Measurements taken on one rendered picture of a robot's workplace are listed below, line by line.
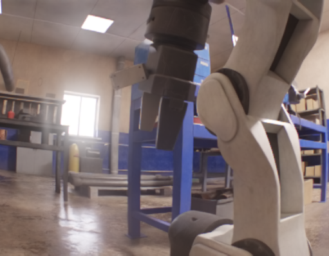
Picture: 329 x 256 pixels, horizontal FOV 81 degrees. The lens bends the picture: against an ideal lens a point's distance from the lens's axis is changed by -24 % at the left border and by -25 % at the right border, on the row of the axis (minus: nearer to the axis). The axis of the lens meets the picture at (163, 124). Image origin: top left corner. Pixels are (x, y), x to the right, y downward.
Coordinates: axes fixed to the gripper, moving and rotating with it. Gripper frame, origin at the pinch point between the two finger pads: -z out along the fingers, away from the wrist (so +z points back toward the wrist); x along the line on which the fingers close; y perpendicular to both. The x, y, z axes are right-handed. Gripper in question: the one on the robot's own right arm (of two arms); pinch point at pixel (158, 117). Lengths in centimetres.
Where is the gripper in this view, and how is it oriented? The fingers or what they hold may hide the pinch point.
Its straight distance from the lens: 34.3
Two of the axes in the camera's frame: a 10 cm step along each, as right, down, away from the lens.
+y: 9.4, 1.6, 3.0
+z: 2.1, -9.7, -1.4
